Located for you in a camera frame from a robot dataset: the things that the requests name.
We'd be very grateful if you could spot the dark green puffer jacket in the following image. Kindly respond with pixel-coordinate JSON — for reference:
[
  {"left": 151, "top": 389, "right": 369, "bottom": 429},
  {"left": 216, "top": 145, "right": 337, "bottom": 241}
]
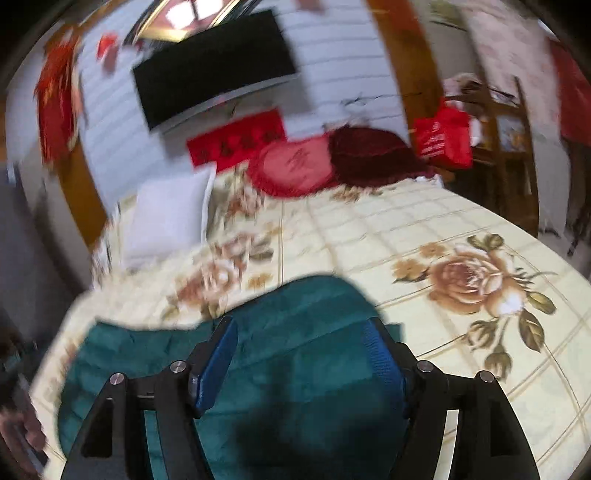
[{"left": 57, "top": 275, "right": 407, "bottom": 479}]

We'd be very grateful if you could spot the person's left hand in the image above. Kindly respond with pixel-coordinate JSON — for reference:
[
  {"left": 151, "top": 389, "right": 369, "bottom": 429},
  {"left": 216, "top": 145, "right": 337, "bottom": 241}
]
[{"left": 1, "top": 405, "right": 46, "bottom": 470}]

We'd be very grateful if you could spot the floral plaid bed sheet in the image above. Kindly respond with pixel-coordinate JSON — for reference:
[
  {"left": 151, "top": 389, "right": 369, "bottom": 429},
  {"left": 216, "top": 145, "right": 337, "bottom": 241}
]
[{"left": 32, "top": 167, "right": 590, "bottom": 479}]

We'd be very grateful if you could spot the white pillow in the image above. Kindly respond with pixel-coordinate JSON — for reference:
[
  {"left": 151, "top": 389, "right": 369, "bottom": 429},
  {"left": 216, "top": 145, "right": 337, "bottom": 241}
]
[{"left": 122, "top": 162, "right": 216, "bottom": 269}]

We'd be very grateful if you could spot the wooden shelf rack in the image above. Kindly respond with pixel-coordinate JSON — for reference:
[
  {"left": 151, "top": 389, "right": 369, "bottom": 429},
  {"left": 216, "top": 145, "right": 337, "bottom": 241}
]
[{"left": 448, "top": 77, "right": 540, "bottom": 237}]

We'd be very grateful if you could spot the red shopping bag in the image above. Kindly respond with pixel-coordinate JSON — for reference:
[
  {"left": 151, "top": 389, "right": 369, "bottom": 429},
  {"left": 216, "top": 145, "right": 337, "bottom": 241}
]
[{"left": 413, "top": 98, "right": 473, "bottom": 171}]

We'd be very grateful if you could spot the dark red velvet cushion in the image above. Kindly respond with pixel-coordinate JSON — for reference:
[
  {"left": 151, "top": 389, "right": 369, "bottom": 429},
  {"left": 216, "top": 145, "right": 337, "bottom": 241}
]
[{"left": 329, "top": 125, "right": 436, "bottom": 188}]

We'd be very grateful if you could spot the red calligraphy banner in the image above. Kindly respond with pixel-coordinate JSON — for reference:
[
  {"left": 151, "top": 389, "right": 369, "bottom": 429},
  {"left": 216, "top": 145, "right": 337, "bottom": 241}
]
[{"left": 186, "top": 109, "right": 287, "bottom": 172}]

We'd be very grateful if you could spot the red heart-shaped cushion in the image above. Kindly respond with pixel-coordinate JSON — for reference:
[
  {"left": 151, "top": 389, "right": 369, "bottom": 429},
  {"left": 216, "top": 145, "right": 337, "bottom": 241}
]
[{"left": 246, "top": 134, "right": 339, "bottom": 199}]

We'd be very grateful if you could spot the red chinese knot hanging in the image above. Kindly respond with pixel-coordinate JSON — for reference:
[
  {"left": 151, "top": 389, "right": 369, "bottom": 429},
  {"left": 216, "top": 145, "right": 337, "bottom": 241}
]
[{"left": 34, "top": 33, "right": 82, "bottom": 170}]

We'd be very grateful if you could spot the red hanging cloth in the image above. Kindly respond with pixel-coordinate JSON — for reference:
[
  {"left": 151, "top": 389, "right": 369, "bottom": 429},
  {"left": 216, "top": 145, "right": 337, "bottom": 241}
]
[{"left": 550, "top": 40, "right": 591, "bottom": 147}]

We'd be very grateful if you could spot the floral pink curtain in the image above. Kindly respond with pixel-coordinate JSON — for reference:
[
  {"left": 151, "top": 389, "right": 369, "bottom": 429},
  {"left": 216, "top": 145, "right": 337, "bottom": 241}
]
[{"left": 461, "top": 1, "right": 560, "bottom": 140}]

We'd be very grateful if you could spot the framed red picture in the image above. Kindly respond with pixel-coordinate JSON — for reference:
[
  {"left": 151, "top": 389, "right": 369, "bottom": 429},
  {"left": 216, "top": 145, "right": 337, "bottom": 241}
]
[{"left": 123, "top": 0, "right": 243, "bottom": 45}]

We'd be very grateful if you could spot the black wall television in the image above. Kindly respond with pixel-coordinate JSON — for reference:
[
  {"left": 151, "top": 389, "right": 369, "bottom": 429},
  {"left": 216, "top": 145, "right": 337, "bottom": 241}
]
[{"left": 133, "top": 10, "right": 297, "bottom": 131}]

